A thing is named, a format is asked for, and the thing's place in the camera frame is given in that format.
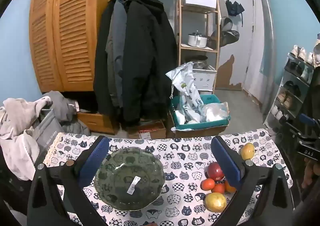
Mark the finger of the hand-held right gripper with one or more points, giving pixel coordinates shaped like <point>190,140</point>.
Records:
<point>307,118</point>

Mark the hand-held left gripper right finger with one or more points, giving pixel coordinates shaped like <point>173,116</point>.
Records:
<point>226,163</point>

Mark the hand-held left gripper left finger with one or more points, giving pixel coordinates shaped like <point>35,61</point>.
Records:
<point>96,157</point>

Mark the green glass bowl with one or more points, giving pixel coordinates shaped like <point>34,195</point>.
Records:
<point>120,178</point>

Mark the person's right hand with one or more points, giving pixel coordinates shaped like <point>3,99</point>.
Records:
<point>309,173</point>

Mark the wooden drawer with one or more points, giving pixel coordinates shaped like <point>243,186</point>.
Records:
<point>96,120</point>

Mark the white shoe rack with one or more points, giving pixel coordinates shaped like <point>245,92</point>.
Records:
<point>297,82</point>

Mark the large cardboard box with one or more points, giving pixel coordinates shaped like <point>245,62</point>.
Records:
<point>200,132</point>

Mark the cat print tablecloth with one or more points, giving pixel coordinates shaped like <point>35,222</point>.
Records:
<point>180,161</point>

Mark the clear plastic bag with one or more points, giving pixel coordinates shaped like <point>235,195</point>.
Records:
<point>215,113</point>

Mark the small cardboard box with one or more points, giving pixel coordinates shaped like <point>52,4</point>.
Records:
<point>150,130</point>

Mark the grey crumpled clothing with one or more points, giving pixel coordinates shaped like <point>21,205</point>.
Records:
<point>60,105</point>

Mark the teal plastic crate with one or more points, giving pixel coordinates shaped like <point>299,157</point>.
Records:
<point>212,99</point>

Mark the shoe rack with shoes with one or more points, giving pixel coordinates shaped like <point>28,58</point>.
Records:
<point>298,53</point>

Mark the white printed rice bag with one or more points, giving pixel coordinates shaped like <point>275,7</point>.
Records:
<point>187,90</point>

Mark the white patterned drawer box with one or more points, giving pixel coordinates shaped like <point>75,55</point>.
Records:
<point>206,80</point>

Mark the grey door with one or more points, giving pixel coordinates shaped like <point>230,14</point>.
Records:
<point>250,40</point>

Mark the metal steamer pot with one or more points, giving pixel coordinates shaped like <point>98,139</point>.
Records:
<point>199,62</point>

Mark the grey hanging bag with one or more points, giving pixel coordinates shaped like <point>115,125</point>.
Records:
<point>228,35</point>

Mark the black hooded coat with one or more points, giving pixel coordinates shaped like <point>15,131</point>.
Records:
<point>147,53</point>

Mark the grey jacket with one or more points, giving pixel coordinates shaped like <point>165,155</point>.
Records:
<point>116,40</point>

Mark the wooden louvered wardrobe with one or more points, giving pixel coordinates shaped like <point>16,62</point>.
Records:
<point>70,40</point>

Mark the dark blue umbrella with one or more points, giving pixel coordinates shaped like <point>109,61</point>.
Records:
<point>235,8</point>

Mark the wooden shelf rack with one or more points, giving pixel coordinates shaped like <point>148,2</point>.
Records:
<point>180,28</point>

